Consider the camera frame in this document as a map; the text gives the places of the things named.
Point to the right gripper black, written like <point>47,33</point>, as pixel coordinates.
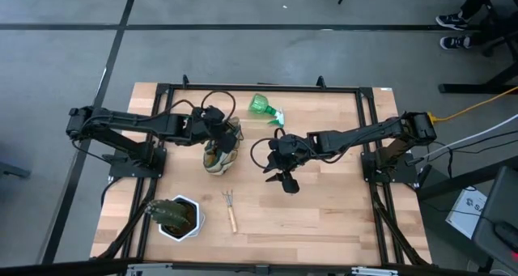
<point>289,150</point>

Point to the green cactus plant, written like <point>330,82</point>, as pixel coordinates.
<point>168,213</point>

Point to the black aluminium table frame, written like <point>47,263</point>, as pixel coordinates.
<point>263,87</point>

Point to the green plastic spray bottle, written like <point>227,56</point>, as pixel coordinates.
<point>259,105</point>

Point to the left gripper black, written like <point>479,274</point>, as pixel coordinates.
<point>208,122</point>

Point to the white hexagonal plant pot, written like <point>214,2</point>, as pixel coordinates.
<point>198,219</point>

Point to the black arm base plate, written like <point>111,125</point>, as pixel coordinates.
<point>137,168</point>
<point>400,171</point>

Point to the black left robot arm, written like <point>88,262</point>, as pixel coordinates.
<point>121,124</point>

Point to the black desk leg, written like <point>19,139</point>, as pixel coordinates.
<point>477,87</point>

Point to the person's shoe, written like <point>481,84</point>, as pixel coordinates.
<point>453,42</point>
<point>451,21</point>

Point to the green and beige gardening bag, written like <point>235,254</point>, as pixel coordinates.
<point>216,162</point>

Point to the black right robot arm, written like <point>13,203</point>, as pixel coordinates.
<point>364,134</point>

